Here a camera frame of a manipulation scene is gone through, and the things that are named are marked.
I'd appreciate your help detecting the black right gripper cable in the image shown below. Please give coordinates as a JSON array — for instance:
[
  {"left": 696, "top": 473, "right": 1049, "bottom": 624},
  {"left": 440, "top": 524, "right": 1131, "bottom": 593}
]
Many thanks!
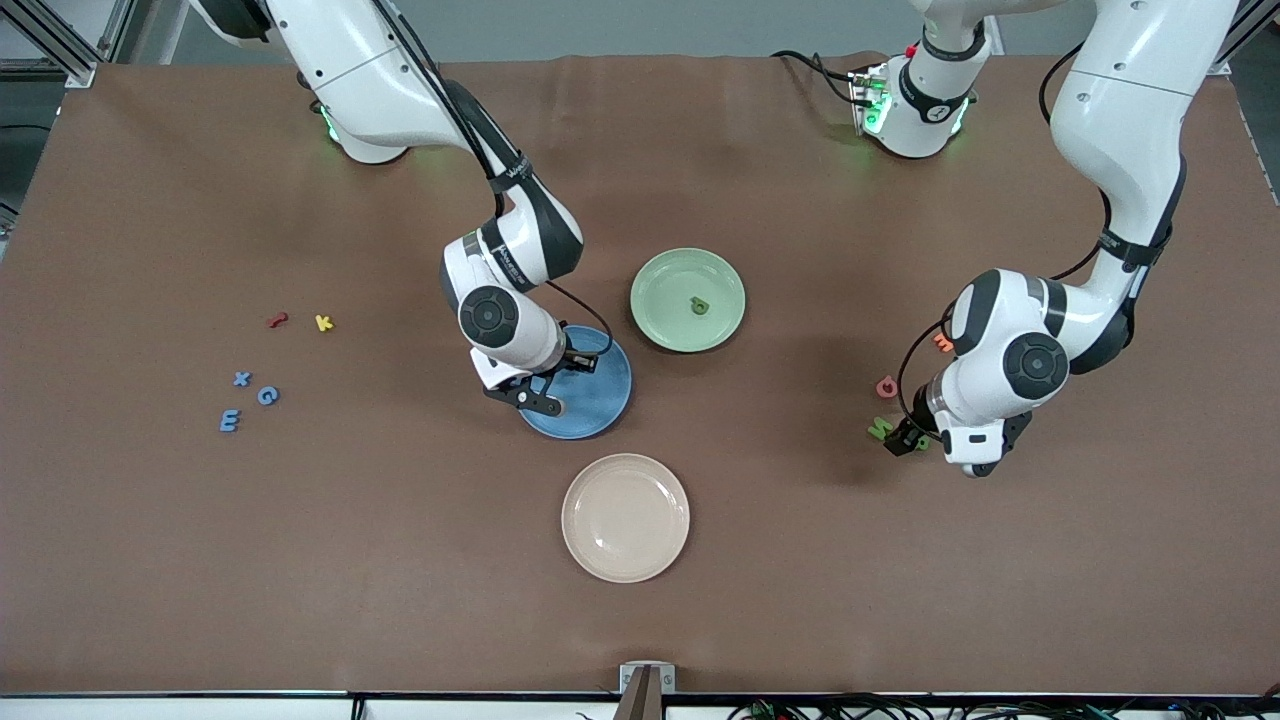
[{"left": 372, "top": 0, "right": 614, "bottom": 353}]

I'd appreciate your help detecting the aluminium frame profile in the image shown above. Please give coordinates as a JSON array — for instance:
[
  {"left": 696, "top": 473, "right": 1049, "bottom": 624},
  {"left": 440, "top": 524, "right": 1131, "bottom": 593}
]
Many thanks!
[
  {"left": 1208, "top": 0, "right": 1280, "bottom": 76},
  {"left": 0, "top": 0, "right": 136, "bottom": 89}
]

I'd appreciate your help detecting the black arm base cable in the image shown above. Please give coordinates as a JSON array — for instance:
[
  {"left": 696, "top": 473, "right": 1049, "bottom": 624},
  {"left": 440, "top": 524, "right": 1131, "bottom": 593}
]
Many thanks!
[{"left": 770, "top": 50, "right": 863, "bottom": 106}]

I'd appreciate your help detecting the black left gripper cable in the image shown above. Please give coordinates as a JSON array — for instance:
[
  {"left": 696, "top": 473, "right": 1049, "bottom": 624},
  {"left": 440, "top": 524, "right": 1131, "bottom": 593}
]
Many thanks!
[{"left": 897, "top": 40, "right": 1116, "bottom": 441}]

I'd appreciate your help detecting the tangled cable bundle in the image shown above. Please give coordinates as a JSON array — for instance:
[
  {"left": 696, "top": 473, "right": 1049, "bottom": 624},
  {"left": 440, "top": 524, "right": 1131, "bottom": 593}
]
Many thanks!
[{"left": 728, "top": 692, "right": 1280, "bottom": 720}]

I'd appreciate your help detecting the white table edge rail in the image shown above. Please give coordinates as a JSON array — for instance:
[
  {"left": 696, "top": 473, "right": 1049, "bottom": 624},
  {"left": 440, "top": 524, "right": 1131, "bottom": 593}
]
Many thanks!
[{"left": 0, "top": 693, "right": 1280, "bottom": 720}]

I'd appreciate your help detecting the blue plate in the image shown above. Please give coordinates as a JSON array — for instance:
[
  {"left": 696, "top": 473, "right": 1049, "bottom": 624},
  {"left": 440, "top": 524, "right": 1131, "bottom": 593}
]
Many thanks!
[{"left": 517, "top": 325, "right": 633, "bottom": 441}]

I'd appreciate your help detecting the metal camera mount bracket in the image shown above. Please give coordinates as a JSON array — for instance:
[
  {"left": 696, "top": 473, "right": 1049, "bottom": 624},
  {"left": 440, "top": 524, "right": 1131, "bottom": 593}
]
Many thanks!
[{"left": 615, "top": 662, "right": 677, "bottom": 720}]

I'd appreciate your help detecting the brown table cloth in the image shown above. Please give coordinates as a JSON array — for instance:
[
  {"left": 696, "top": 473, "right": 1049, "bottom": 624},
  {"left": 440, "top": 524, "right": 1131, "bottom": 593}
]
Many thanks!
[{"left": 0, "top": 52, "right": 1280, "bottom": 696}]

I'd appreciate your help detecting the green plate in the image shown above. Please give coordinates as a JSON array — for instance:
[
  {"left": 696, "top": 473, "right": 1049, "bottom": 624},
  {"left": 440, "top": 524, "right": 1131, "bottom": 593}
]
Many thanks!
[{"left": 630, "top": 247, "right": 747, "bottom": 354}]

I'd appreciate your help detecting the beige plate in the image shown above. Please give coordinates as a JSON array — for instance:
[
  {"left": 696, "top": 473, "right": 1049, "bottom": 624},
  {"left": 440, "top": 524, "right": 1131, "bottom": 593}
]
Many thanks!
[{"left": 561, "top": 453, "right": 691, "bottom": 584}]

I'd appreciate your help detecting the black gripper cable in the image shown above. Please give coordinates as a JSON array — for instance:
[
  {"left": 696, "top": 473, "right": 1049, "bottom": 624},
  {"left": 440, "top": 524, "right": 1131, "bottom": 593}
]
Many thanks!
[
  {"left": 897, "top": 40, "right": 1116, "bottom": 441},
  {"left": 372, "top": 0, "right": 614, "bottom": 353}
]

